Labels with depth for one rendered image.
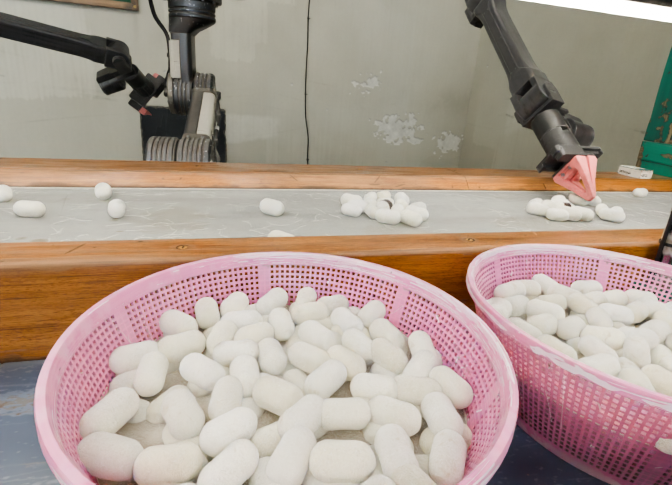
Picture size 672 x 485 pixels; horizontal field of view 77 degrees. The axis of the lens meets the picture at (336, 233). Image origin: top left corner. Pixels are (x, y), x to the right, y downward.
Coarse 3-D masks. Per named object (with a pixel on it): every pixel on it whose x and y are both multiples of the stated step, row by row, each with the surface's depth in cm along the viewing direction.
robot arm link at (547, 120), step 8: (544, 112) 84; (552, 112) 83; (536, 120) 84; (544, 120) 83; (552, 120) 82; (560, 120) 82; (536, 128) 84; (544, 128) 83; (552, 128) 81; (536, 136) 85
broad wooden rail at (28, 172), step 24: (0, 168) 64; (24, 168) 65; (48, 168) 66; (72, 168) 67; (96, 168) 68; (120, 168) 69; (144, 168) 71; (168, 168) 72; (192, 168) 73; (216, 168) 75; (240, 168) 76; (264, 168) 78; (288, 168) 79; (312, 168) 81; (336, 168) 83; (360, 168) 85; (384, 168) 87; (408, 168) 89; (432, 168) 91; (456, 168) 93
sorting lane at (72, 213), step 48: (48, 192) 62; (144, 192) 66; (192, 192) 68; (240, 192) 70; (288, 192) 72; (336, 192) 75; (432, 192) 80; (480, 192) 83; (528, 192) 86; (624, 192) 93; (0, 240) 44; (48, 240) 45; (96, 240) 46
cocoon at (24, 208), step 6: (18, 204) 50; (24, 204) 51; (30, 204) 51; (36, 204) 51; (42, 204) 51; (18, 210) 50; (24, 210) 50; (30, 210) 50; (36, 210) 51; (42, 210) 51; (24, 216) 51; (30, 216) 51; (36, 216) 51
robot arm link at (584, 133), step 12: (552, 84) 87; (552, 96) 83; (540, 108) 85; (552, 108) 85; (564, 108) 87; (528, 120) 88; (576, 120) 88; (576, 132) 84; (588, 132) 86; (588, 144) 87
